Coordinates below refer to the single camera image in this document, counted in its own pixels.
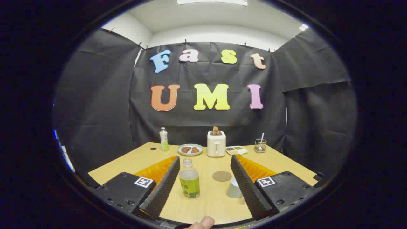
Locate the white divided snack tray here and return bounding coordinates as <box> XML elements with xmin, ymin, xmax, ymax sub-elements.
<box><xmin>225</xmin><ymin>146</ymin><xmax>248</xmax><ymax>156</ymax></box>

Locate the round brown coaster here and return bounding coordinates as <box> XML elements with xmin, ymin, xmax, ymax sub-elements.
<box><xmin>212</xmin><ymin>171</ymin><xmax>232</xmax><ymax>182</ymax></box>

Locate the black backdrop cloth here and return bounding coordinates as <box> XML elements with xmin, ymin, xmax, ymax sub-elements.
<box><xmin>52</xmin><ymin>28</ymin><xmax>358</xmax><ymax>178</ymax></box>

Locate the ceiling light panel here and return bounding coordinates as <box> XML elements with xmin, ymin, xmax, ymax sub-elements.
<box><xmin>177</xmin><ymin>0</ymin><xmax>248</xmax><ymax>6</ymax></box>

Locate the tall white green bottle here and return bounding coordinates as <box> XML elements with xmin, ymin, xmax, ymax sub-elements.
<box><xmin>159</xmin><ymin>127</ymin><xmax>169</xmax><ymax>152</ymax></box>

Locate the cream toaster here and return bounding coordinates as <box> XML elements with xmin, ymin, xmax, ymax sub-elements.
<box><xmin>207</xmin><ymin>130</ymin><xmax>226</xmax><ymax>157</ymax></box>

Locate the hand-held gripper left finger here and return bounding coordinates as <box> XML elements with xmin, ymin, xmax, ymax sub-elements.
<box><xmin>92</xmin><ymin>155</ymin><xmax>181</xmax><ymax>221</ymax></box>

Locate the pale green plate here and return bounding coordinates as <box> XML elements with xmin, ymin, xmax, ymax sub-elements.
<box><xmin>177</xmin><ymin>143</ymin><xmax>204</xmax><ymax>156</ymax></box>

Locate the wooden table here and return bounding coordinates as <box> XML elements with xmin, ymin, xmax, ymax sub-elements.
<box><xmin>88</xmin><ymin>142</ymin><xmax>318</xmax><ymax>225</ymax></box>

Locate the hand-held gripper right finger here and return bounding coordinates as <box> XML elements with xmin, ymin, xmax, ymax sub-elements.
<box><xmin>230</xmin><ymin>154</ymin><xmax>318</xmax><ymax>221</ymax></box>

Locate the pale blue cup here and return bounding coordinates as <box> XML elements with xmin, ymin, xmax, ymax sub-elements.
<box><xmin>226</xmin><ymin>177</ymin><xmax>245</xmax><ymax>199</ymax></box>

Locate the clear juice bottle green label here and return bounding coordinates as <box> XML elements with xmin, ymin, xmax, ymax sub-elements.
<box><xmin>179</xmin><ymin>158</ymin><xmax>200</xmax><ymax>198</ymax></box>

